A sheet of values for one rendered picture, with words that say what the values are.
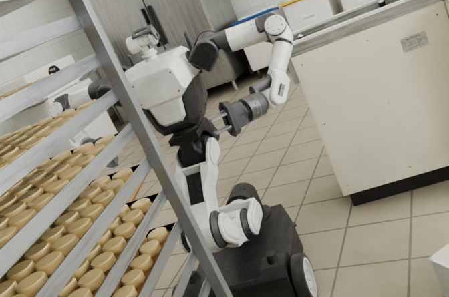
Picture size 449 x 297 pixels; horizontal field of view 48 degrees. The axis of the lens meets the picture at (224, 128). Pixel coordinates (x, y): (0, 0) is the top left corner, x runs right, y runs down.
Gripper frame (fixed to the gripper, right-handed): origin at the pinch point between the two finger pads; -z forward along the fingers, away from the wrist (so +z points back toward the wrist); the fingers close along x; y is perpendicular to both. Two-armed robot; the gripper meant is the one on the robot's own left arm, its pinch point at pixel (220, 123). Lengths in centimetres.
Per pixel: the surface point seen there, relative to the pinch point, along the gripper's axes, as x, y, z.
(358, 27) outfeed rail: 7, -16, 90
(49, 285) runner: 6, 67, -73
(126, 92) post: 26, 36, -39
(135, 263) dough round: -10, 41, -53
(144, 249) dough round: -10, 37, -50
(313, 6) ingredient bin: 1, -291, 315
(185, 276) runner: -19, 41, -44
